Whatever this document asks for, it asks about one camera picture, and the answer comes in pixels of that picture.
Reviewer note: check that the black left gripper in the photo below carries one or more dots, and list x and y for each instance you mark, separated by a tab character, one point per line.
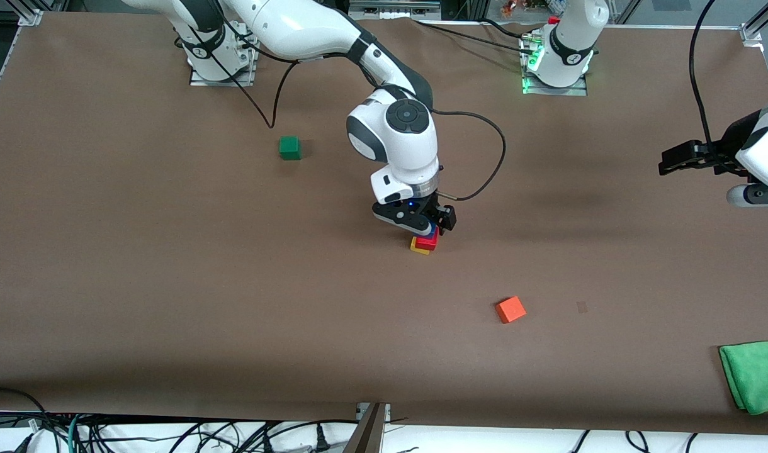
722	151

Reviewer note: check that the orange wooden block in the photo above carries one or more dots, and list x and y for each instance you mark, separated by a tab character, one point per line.
510	309

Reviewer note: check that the red wooden block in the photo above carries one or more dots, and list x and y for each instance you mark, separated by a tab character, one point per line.
428	241

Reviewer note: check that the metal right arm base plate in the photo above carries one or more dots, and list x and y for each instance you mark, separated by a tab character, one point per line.
248	69

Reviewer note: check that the green microfibre cloth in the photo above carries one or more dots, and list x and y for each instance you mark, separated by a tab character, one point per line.
758	376

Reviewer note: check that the yellow wooden block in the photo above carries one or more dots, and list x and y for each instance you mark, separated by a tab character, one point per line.
419	247

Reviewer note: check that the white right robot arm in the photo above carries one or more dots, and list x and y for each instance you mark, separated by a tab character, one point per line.
396	132

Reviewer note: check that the green wooden block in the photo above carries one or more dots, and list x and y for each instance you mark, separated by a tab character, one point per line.
289	148

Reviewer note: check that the brown angled post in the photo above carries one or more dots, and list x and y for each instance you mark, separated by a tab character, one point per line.
366	434

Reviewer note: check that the grey metal rail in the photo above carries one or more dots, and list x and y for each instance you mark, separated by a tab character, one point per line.
393	7

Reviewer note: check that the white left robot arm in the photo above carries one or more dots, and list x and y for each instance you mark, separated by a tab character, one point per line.
573	44

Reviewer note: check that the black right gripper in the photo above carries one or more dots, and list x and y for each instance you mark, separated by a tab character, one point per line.
432	209

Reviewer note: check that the aluminium frame corner profile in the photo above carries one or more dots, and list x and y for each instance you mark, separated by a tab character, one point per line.
758	28
28	14

